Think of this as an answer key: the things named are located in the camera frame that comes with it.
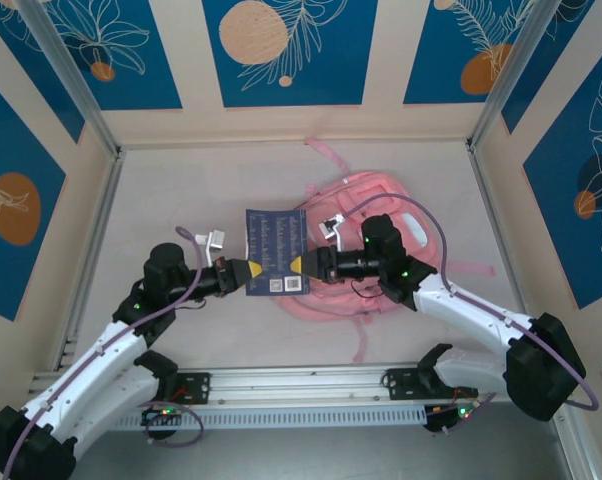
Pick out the white slotted cable duct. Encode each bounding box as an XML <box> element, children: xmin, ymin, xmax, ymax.
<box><xmin>105</xmin><ymin>403</ymin><xmax>430</xmax><ymax>432</ymax></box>

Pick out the aluminium side rail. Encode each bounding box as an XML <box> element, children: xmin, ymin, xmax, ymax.
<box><xmin>8</xmin><ymin>147</ymin><xmax>127</xmax><ymax>480</ymax></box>
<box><xmin>465</xmin><ymin>139</ymin><xmax>597</xmax><ymax>480</ymax></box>

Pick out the navy printed booklet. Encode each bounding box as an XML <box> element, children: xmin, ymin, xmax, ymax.
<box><xmin>243</xmin><ymin>208</ymin><xmax>311</xmax><ymax>299</ymax></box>

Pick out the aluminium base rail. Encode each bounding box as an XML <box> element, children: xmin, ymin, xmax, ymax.
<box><xmin>30</xmin><ymin>360</ymin><xmax>576</xmax><ymax>410</ymax></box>

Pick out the pink backpack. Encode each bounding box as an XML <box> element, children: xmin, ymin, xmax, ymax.
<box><xmin>275</xmin><ymin>138</ymin><xmax>497</xmax><ymax>365</ymax></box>

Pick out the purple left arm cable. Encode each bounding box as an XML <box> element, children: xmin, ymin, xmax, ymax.
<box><xmin>0</xmin><ymin>225</ymin><xmax>206</xmax><ymax>480</ymax></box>

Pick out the thin black right gripper wire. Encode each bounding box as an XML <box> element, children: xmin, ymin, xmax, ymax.
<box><xmin>348</xmin><ymin>279</ymin><xmax>383</xmax><ymax>302</ymax></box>

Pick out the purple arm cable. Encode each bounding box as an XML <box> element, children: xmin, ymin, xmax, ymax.
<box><xmin>340</xmin><ymin>192</ymin><xmax>600</xmax><ymax>437</ymax></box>
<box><xmin>0</xmin><ymin>225</ymin><xmax>206</xmax><ymax>480</ymax></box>

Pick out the aluminium frame post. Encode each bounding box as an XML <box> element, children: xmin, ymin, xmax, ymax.
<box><xmin>468</xmin><ymin>0</ymin><xmax>567</xmax><ymax>154</ymax></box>
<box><xmin>16</xmin><ymin>0</ymin><xmax>122</xmax><ymax>160</ymax></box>

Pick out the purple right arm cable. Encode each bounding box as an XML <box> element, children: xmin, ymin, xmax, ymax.
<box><xmin>340</xmin><ymin>192</ymin><xmax>600</xmax><ymax>437</ymax></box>

